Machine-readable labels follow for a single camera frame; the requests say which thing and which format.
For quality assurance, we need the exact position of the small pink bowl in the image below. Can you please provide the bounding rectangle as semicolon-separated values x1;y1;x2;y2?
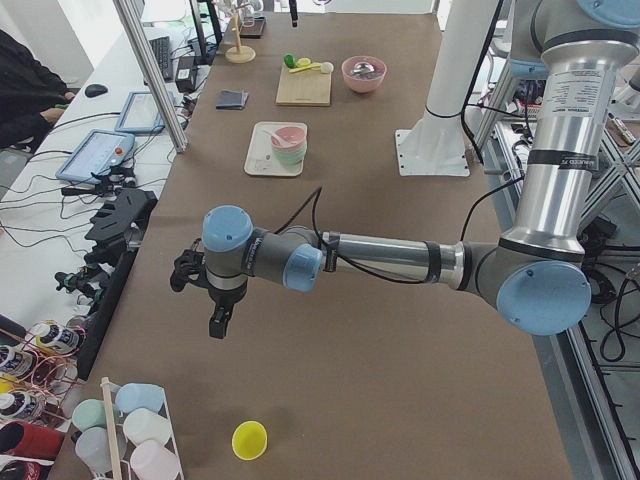
271;125;306;150

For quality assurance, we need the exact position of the wooden cup stand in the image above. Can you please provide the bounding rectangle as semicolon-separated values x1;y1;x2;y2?
216;0;256;64

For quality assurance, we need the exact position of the blue teach pendant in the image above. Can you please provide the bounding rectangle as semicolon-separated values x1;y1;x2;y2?
114;91;165;135
55;129;135;184

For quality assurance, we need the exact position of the white rabbit tray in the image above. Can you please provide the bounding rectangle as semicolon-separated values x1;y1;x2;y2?
244;121;308;177

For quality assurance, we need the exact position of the top green bowl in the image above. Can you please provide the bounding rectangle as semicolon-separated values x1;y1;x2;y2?
271;144;307;166

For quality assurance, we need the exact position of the cup rack with cups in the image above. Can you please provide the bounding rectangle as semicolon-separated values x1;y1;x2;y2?
72;377;185;479

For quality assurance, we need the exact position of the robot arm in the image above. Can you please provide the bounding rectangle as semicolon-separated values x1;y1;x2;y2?
170;1;639;338

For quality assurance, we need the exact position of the metal scoop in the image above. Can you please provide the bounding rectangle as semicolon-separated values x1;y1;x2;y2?
349;61;381;80

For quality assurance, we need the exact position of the yellow plastic knife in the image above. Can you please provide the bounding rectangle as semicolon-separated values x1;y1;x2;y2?
288;62;323;74

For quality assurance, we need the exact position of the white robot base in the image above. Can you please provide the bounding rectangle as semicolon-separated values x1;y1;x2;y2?
395;0;502;177

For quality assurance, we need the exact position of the green lime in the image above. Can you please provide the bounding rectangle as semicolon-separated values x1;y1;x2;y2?
283;54;297;69

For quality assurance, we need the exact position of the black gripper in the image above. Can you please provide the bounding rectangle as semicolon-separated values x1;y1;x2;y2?
169;238;246;339

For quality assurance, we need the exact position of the white ceramic spoon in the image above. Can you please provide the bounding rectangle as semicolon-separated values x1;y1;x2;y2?
259;128;290;147

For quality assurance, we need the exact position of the large pink bowl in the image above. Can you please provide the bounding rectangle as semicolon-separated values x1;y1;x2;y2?
341;55;387;93

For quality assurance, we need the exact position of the grey folded cloth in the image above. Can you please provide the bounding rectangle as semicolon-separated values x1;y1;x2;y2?
215;89;249;110

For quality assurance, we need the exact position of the bamboo cutting board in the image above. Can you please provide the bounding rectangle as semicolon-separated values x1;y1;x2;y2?
275;66;332;107

